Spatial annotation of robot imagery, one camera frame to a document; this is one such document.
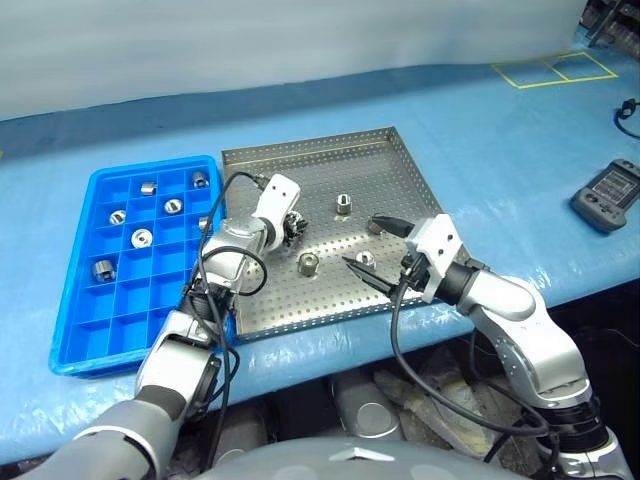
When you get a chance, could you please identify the blue plastic compartment tray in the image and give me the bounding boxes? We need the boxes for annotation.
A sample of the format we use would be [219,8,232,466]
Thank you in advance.
[48,154,236,377]

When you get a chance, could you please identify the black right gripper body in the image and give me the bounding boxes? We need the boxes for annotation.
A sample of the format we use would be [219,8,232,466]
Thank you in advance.
[398,249,434,303]

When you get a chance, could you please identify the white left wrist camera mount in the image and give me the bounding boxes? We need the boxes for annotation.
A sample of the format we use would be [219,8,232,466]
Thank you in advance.
[251,174,302,224]

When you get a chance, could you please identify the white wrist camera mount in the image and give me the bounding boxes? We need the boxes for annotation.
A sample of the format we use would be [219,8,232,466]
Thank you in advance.
[251,174,302,224]
[404,213,467,304]

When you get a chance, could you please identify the crumpled clear plastic sheet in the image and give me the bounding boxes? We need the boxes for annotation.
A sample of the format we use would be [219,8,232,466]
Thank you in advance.
[374,344,526,451]

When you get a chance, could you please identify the thin black cable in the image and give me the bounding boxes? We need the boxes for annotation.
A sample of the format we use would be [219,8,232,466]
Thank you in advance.
[613,98,640,139]

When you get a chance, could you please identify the grey handheld controller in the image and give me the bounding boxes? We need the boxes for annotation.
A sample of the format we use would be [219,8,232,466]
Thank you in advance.
[571,158,640,234]

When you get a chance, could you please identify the grey rounded casing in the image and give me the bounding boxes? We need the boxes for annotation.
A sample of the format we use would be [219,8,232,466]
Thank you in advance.
[332,369,404,441]
[214,407,274,464]

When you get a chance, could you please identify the dark metal rack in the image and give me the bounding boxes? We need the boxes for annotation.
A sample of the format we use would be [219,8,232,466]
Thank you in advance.
[579,0,640,54]

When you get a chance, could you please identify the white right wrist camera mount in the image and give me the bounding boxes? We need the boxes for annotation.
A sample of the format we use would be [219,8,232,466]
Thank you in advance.
[404,213,467,304]

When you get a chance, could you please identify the blue plastic table cover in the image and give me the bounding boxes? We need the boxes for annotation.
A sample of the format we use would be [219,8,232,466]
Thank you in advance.
[0,24,640,451]

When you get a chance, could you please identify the perforated steel tray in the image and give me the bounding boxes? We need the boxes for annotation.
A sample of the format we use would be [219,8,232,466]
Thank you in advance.
[219,126,474,343]

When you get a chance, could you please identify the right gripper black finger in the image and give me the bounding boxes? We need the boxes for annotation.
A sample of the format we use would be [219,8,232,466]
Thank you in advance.
[341,255,403,302]
[368,213,416,239]

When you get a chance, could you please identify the grey robot torso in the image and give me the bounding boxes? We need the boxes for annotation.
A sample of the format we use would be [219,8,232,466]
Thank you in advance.
[194,437,506,480]

